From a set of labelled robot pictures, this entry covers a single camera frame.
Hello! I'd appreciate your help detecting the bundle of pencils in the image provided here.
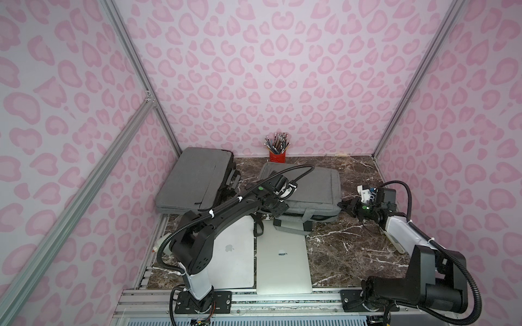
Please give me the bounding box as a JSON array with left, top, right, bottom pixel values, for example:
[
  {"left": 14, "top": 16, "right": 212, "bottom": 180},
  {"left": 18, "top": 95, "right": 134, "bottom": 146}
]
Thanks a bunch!
[{"left": 264, "top": 132, "right": 290, "bottom": 155}]

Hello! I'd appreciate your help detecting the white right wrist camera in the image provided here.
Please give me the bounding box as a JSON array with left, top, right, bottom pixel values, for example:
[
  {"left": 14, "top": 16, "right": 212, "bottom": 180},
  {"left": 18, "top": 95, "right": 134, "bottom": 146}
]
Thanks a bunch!
[{"left": 357, "top": 185, "right": 377, "bottom": 205}]

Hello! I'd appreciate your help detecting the grey laptop sleeve top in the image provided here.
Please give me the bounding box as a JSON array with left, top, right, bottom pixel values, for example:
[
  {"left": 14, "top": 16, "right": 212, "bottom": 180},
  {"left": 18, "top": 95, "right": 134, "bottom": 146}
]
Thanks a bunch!
[{"left": 155, "top": 148, "right": 241, "bottom": 215}]

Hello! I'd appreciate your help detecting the grey laptop bag with strap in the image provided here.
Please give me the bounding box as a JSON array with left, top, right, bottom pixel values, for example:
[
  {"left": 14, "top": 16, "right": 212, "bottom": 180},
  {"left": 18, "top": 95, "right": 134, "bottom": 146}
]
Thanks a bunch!
[{"left": 273, "top": 167, "right": 342, "bottom": 236}]

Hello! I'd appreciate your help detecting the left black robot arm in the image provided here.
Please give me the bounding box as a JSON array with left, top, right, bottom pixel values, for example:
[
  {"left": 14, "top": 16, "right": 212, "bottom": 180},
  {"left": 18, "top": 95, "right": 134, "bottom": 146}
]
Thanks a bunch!
[{"left": 156, "top": 164, "right": 315, "bottom": 312}]

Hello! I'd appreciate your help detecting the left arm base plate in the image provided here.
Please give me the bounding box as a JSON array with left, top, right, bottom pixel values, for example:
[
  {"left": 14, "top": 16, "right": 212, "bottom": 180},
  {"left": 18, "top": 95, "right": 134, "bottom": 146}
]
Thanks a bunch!
[{"left": 174, "top": 290, "right": 232, "bottom": 315}]

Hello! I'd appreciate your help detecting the blue green stapler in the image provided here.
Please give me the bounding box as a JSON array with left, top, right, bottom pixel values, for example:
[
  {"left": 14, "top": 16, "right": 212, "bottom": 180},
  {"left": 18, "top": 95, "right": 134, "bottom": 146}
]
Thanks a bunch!
[{"left": 385, "top": 232, "right": 406, "bottom": 255}]

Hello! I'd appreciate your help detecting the aluminium front rail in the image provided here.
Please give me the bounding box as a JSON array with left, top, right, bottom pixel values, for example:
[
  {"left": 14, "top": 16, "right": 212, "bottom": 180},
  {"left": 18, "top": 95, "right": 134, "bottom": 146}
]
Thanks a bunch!
[{"left": 111, "top": 287, "right": 464, "bottom": 326}]

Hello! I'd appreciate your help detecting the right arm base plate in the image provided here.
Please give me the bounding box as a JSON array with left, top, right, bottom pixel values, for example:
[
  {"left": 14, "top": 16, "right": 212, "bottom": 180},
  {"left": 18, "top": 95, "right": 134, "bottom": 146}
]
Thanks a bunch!
[{"left": 339, "top": 289, "right": 400, "bottom": 313}]

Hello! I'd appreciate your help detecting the red pencil cup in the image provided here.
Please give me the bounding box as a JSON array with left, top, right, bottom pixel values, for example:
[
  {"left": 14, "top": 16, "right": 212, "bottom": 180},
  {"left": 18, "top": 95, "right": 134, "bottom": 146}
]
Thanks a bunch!
[{"left": 269, "top": 152, "right": 286, "bottom": 163}]

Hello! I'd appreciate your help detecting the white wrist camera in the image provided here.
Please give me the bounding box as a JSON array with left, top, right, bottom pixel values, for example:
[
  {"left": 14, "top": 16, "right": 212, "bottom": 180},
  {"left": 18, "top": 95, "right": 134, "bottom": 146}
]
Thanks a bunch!
[
  {"left": 357, "top": 185, "right": 377, "bottom": 205},
  {"left": 280, "top": 183, "right": 297, "bottom": 198}
]

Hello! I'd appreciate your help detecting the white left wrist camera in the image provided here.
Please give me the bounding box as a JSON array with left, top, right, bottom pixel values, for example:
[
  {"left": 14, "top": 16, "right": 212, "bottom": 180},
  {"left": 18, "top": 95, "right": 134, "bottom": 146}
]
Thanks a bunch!
[{"left": 280, "top": 183, "right": 297, "bottom": 198}]

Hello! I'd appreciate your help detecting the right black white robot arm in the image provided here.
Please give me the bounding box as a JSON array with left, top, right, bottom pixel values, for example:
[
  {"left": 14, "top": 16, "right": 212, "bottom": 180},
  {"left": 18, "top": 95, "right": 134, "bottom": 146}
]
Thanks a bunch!
[{"left": 338, "top": 180, "right": 483, "bottom": 325}]

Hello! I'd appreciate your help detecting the silver apple laptop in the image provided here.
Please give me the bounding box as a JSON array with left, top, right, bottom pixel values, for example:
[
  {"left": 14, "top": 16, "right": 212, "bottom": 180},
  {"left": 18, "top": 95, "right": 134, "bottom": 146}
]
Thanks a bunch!
[
  {"left": 207, "top": 215, "right": 254, "bottom": 289},
  {"left": 256, "top": 220, "right": 313, "bottom": 296}
]

